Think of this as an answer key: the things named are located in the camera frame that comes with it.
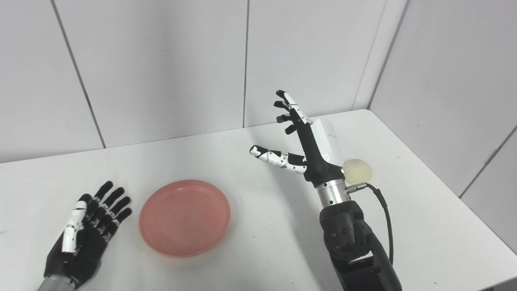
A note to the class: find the white steamed bun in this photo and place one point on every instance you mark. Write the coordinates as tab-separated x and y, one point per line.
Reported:
359	171

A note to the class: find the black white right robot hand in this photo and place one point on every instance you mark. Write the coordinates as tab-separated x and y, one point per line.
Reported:
319	161

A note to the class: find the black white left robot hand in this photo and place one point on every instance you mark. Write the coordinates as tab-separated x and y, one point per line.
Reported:
80	250

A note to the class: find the pink round plate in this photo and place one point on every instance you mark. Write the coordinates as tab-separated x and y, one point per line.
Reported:
184	218

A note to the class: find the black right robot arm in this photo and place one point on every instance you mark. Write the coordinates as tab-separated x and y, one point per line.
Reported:
351	242

